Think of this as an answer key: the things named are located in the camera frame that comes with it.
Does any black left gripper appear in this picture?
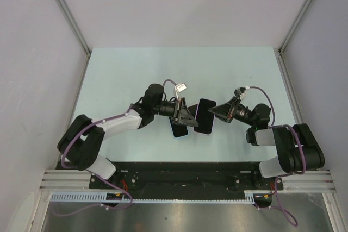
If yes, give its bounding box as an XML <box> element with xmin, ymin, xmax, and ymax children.
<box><xmin>152</xmin><ymin>97</ymin><xmax>198</xmax><ymax>128</ymax></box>

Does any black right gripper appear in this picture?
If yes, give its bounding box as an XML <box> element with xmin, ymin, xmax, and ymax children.
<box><xmin>208</xmin><ymin>96</ymin><xmax>256</xmax><ymax>127</ymax></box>

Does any clear blue phone case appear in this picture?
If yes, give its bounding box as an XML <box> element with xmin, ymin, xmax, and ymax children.
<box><xmin>168</xmin><ymin>116</ymin><xmax>189</xmax><ymax>139</ymax></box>

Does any black smartphone pink edge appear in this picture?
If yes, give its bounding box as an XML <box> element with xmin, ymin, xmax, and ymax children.
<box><xmin>194</xmin><ymin>98</ymin><xmax>216</xmax><ymax>134</ymax></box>

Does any pink silicone phone case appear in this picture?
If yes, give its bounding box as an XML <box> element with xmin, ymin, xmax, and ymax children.
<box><xmin>188</xmin><ymin>104</ymin><xmax>198</xmax><ymax>117</ymax></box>

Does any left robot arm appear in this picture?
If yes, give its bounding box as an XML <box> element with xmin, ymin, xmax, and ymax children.
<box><xmin>57</xmin><ymin>84</ymin><xmax>198</xmax><ymax>189</ymax></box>

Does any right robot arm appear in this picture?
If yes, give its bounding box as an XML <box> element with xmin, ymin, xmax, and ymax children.
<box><xmin>209</xmin><ymin>97</ymin><xmax>325</xmax><ymax>189</ymax></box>

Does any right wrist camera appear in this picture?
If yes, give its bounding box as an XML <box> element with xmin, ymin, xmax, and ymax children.
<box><xmin>234</xmin><ymin>87</ymin><xmax>247</xmax><ymax>100</ymax></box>

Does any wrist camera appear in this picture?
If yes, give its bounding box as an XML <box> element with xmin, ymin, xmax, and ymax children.
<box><xmin>234</xmin><ymin>87</ymin><xmax>247</xmax><ymax>100</ymax></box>
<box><xmin>173</xmin><ymin>83</ymin><xmax>187</xmax><ymax>98</ymax></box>

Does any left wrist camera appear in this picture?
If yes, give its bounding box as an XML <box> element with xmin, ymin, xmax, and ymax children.
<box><xmin>173</xmin><ymin>83</ymin><xmax>187</xmax><ymax>98</ymax></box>

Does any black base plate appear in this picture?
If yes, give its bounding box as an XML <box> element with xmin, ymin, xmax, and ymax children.
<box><xmin>55</xmin><ymin>161</ymin><xmax>318</xmax><ymax>191</ymax></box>

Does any right aluminium frame post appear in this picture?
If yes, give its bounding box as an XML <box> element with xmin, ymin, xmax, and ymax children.
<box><xmin>278</xmin><ymin>0</ymin><xmax>330</xmax><ymax>55</ymax></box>

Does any aluminium frame post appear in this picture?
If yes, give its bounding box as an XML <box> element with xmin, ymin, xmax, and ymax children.
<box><xmin>55</xmin><ymin>0</ymin><xmax>91</xmax><ymax>58</ymax></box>
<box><xmin>278</xmin><ymin>0</ymin><xmax>330</xmax><ymax>55</ymax></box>

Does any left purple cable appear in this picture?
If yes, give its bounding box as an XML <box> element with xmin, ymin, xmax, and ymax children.
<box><xmin>51</xmin><ymin>79</ymin><xmax>180</xmax><ymax>217</ymax></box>

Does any aluminium front rail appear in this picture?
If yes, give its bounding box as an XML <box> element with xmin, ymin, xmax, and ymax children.
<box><xmin>40</xmin><ymin>170</ymin><xmax>336</xmax><ymax>193</ymax></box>

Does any white slotted cable duct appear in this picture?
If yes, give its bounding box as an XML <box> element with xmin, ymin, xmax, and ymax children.
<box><xmin>50</xmin><ymin>191</ymin><xmax>273</xmax><ymax>204</ymax></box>

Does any left aluminium frame post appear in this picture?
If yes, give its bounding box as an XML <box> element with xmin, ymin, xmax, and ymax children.
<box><xmin>55</xmin><ymin>0</ymin><xmax>91</xmax><ymax>58</ymax></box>

